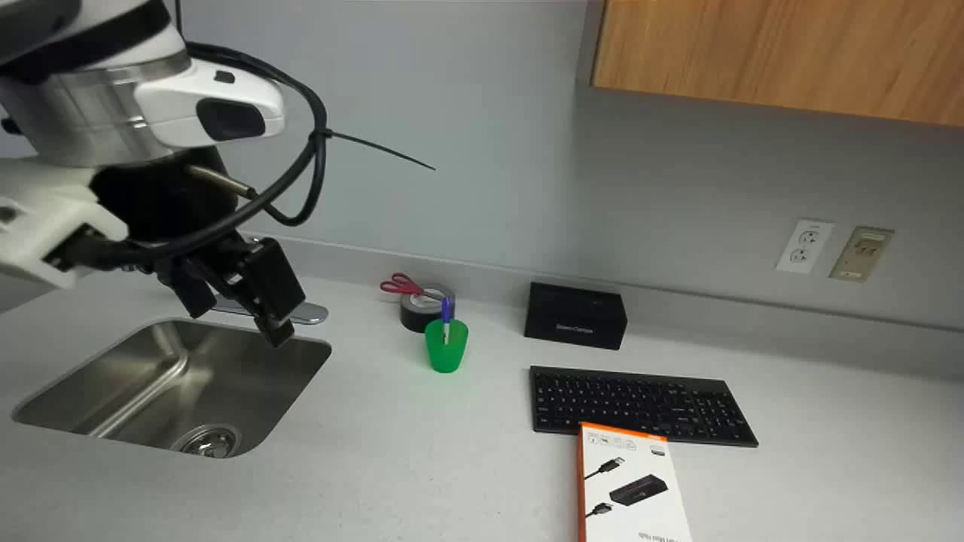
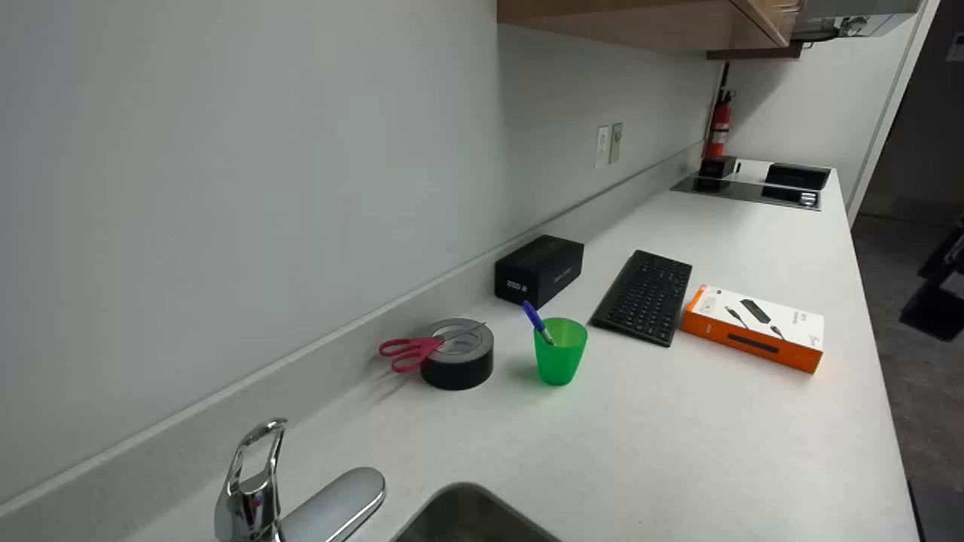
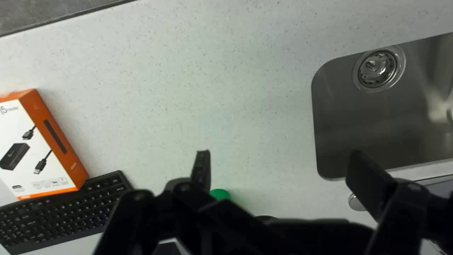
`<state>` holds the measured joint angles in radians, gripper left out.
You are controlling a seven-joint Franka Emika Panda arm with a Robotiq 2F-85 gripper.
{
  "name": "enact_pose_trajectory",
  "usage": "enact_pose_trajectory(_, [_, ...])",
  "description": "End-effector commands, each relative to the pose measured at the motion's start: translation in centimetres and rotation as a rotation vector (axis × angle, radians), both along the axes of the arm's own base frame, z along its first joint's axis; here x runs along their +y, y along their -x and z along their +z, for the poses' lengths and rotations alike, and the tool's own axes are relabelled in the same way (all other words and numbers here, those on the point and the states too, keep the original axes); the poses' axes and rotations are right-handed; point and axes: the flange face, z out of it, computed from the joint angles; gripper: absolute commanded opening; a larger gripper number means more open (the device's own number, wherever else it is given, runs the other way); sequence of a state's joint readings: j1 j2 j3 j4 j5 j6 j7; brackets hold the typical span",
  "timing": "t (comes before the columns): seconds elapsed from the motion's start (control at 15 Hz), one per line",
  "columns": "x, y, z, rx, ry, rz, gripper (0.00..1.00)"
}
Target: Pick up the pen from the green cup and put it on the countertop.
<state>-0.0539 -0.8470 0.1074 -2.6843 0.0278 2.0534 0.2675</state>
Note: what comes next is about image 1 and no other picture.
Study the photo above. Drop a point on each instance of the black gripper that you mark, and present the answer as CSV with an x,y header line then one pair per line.
x,y
177,229

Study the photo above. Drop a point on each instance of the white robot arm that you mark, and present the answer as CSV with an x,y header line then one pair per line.
x,y
123,119

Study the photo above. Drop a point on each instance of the green plastic cup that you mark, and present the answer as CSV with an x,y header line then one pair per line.
x,y
446,344

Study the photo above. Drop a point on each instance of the stainless steel sink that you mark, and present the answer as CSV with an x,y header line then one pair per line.
x,y
184,387

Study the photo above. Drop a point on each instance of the red scissors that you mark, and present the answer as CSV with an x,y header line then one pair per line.
x,y
401,285

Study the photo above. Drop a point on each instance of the black tape roll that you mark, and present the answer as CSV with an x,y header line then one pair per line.
x,y
422,309

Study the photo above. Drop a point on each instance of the small black box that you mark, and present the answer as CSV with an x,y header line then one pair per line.
x,y
577,315

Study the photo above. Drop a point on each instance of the orange white product box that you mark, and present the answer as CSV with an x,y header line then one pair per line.
x,y
628,487

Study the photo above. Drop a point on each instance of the black keyboard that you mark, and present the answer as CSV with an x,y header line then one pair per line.
x,y
674,408

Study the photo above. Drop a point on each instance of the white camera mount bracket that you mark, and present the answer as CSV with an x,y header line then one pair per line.
x,y
39,208

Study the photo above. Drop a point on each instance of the white wall outlet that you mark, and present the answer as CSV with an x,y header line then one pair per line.
x,y
806,245

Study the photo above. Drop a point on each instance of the beige wall plate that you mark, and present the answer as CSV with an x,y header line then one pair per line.
x,y
858,255

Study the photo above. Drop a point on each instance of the wooden wall cabinet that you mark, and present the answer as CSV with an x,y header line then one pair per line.
x,y
868,59

